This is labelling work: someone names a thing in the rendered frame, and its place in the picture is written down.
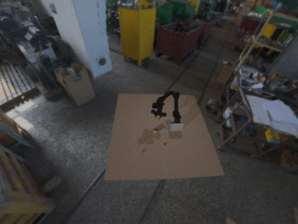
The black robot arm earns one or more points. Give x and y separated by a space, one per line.
159 104

